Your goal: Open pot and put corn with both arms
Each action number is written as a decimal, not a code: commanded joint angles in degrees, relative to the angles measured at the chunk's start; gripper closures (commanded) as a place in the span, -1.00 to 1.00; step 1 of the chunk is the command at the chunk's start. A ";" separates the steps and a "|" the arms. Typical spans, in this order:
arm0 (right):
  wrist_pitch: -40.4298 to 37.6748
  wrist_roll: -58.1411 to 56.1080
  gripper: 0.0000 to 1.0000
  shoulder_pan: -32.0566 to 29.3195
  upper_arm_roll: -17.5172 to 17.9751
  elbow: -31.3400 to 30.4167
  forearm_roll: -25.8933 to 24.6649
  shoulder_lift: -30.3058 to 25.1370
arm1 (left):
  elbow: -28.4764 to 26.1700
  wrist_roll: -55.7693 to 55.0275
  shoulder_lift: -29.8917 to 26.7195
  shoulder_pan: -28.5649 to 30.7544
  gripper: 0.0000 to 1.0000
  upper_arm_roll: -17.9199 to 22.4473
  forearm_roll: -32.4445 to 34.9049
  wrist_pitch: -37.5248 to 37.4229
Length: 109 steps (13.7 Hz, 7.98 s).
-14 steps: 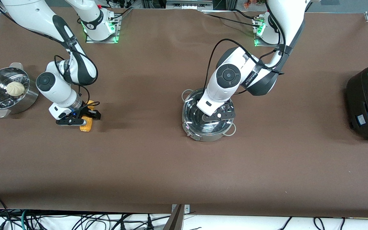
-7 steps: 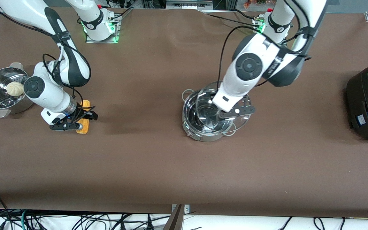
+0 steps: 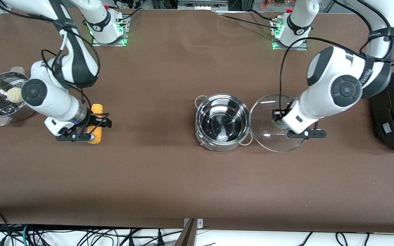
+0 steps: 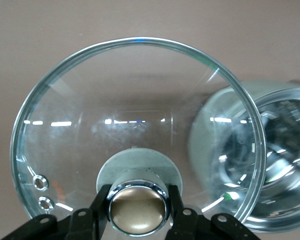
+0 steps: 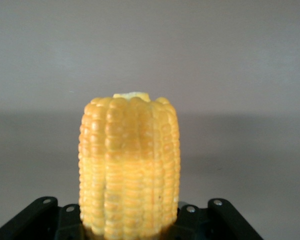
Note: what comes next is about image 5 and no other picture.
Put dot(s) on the yellow corn cob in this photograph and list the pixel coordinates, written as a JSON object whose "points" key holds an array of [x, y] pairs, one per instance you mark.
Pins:
{"points": [[130, 162]]}

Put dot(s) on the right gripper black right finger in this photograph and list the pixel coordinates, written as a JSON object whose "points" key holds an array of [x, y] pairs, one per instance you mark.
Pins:
{"points": [[230, 220]]}

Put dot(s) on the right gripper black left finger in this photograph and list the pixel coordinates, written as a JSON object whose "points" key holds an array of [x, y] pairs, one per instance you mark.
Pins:
{"points": [[35, 220]]}

